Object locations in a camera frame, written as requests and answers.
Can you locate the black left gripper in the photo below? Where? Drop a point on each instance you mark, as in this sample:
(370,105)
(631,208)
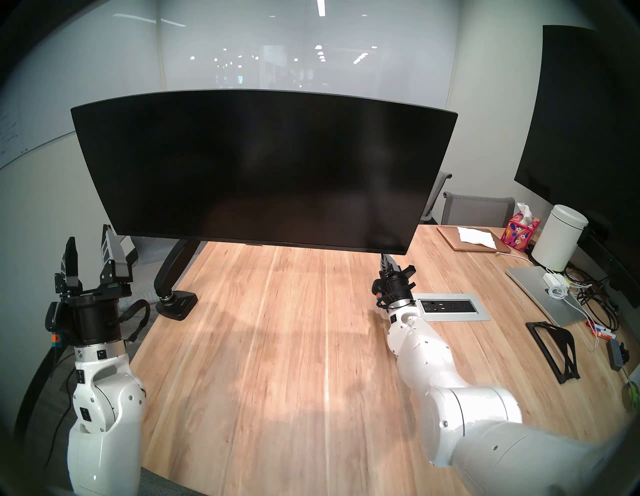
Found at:
(95,320)

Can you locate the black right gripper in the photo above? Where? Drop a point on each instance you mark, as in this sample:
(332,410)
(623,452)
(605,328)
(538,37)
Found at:
(397,290)

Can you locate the black curved wide monitor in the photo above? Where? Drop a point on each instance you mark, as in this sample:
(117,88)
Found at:
(260,170)

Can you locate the black monitor arm base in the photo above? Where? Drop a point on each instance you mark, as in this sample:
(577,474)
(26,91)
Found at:
(175,306)

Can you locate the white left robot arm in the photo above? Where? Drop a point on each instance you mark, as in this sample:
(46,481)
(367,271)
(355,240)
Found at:
(105,425)

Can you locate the grey mesh office chair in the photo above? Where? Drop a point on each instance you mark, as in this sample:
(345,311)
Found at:
(150,260)
(475,210)
(437,195)

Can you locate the brown leather desk pad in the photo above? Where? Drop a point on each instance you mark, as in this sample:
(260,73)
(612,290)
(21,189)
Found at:
(450,240)

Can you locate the white paper sheet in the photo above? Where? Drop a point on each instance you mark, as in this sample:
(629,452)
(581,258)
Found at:
(475,236)

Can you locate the silver table outlet box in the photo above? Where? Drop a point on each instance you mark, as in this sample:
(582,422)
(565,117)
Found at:
(470,315)

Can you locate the colourful floral tissue box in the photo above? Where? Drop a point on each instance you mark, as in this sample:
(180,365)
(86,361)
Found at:
(520,232)

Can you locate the silver closed laptop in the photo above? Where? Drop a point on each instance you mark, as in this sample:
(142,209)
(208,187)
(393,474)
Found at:
(537,292)

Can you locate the white power adapter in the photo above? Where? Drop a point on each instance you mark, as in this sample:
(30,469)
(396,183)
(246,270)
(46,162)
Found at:
(555,281)

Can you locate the white cylindrical canister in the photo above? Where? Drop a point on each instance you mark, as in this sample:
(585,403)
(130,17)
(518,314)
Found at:
(557,240)

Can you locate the glass whiteboard with writing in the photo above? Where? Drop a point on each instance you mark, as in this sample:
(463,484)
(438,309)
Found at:
(75,75)

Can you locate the black folding laptop stand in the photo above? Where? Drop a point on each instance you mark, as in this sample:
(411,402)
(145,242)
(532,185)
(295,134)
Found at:
(567,365)

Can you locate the glass whiteboard without writing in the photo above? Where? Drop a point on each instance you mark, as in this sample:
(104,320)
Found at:
(390,60)

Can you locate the black video bar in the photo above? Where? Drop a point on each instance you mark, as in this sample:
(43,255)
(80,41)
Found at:
(610,260)

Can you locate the small grey adapter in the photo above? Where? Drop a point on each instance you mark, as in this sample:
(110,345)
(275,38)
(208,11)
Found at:
(617,352)

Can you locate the small green object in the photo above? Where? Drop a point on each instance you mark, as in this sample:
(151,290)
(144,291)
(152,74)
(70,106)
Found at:
(632,395)

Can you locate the black wall television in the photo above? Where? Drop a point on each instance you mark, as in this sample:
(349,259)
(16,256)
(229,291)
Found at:
(575,125)

